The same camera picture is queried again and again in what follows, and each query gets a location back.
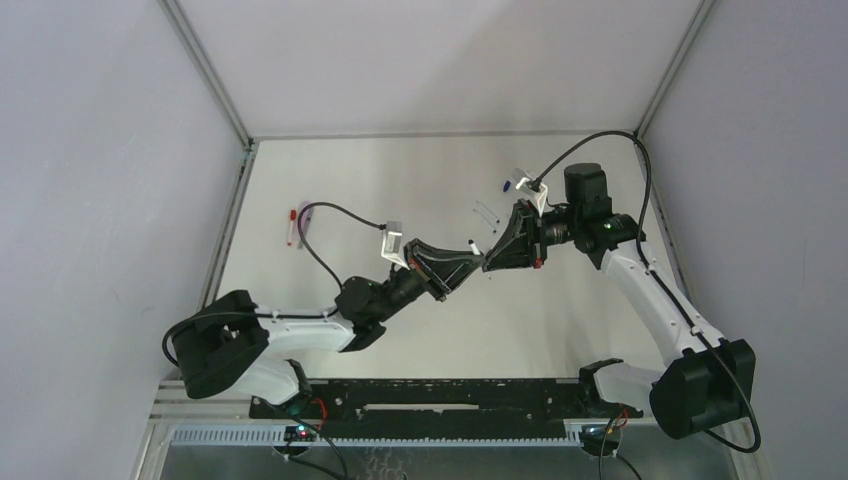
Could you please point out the white pen red end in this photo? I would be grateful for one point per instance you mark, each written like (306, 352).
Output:
(291, 230)

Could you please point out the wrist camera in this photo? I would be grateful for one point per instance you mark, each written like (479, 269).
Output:
(392, 244)
(531, 187)

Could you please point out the grey pen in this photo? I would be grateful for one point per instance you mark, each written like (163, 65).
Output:
(299, 244)

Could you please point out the white pen blue end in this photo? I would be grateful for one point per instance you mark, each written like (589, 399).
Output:
(489, 211)

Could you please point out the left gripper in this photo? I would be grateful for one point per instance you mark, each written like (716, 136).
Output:
(425, 272)

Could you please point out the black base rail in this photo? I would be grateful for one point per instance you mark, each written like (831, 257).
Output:
(453, 409)

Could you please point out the thin white black-tip pen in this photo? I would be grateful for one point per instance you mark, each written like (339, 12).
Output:
(474, 248)

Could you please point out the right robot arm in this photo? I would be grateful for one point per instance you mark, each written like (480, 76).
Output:
(707, 379)

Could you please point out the pink highlighter pen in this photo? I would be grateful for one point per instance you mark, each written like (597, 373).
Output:
(304, 216)

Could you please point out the aluminium frame rails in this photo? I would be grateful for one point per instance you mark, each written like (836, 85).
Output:
(234, 436)

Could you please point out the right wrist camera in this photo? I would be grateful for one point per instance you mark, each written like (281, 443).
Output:
(531, 187)

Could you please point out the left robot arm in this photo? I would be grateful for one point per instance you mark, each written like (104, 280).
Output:
(236, 344)

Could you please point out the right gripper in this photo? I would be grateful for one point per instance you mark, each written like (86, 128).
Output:
(530, 235)

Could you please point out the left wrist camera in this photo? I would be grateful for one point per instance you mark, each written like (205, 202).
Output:
(392, 244)

